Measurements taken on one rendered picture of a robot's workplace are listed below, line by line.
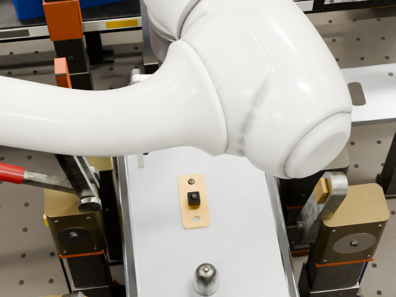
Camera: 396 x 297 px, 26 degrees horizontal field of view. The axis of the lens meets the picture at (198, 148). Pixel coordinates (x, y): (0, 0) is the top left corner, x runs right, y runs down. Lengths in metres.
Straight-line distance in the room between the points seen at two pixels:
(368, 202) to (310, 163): 0.47
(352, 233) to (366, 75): 0.29
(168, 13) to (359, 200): 0.49
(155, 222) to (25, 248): 0.40
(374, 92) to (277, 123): 0.67
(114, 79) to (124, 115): 1.02
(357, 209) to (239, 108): 0.51
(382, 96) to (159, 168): 0.35
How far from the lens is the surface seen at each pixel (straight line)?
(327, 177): 1.10
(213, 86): 0.67
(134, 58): 1.73
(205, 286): 1.10
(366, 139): 1.64
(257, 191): 1.20
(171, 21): 0.77
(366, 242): 1.20
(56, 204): 1.15
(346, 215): 1.15
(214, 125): 0.68
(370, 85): 1.33
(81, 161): 1.10
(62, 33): 1.32
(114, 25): 1.37
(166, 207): 1.19
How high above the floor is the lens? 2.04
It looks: 57 degrees down
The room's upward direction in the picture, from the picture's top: straight up
